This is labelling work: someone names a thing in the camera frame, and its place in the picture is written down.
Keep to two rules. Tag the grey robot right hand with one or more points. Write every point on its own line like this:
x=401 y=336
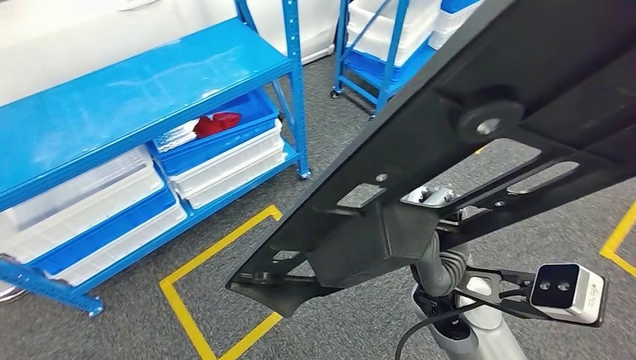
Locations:
x=437 y=278

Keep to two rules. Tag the black plastic bracket part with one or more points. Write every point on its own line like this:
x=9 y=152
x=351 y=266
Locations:
x=497 y=64

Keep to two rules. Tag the blue metal shelf rack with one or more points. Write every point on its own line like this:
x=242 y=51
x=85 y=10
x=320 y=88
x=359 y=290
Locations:
x=124 y=94

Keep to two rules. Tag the blue wheeled metal rack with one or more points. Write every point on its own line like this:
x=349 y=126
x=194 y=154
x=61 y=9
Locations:
x=385 y=74

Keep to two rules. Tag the white plastic tray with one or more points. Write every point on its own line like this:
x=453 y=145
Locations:
x=84 y=221
x=124 y=248
x=228 y=166
x=238 y=186
x=447 y=27
x=397 y=30

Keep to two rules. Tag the blue plastic tray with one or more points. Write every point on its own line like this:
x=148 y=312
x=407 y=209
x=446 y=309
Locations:
x=109 y=233
x=459 y=5
x=223 y=141
x=367 y=62

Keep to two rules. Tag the red cloth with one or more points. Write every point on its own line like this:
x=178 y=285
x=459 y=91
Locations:
x=213 y=124

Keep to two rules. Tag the white cloth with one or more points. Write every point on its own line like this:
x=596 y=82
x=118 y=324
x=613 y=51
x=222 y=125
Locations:
x=176 y=136

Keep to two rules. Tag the white car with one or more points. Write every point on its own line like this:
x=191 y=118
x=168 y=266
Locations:
x=99 y=30

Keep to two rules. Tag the round metal stand base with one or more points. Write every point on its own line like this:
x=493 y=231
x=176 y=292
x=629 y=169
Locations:
x=10 y=293

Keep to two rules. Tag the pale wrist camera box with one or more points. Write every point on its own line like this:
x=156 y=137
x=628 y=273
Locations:
x=571 y=293

